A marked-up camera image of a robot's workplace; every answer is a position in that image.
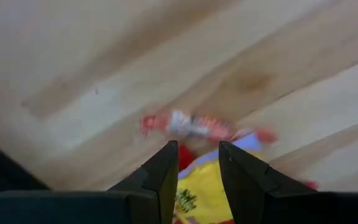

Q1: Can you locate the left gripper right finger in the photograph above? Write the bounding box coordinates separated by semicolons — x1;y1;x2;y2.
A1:
218;141;358;224

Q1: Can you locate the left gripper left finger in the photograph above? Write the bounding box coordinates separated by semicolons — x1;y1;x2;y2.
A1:
0;140;179;224

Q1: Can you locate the red candy bag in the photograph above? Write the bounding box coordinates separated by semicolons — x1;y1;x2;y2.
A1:
300;179;319;191
178;143;198;172

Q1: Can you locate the yellow sour candy bag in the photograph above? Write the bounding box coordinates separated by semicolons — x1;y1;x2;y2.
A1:
172;132;270;224

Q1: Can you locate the small wrapped candy roll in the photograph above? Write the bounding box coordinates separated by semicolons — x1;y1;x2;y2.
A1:
139;109;279;146

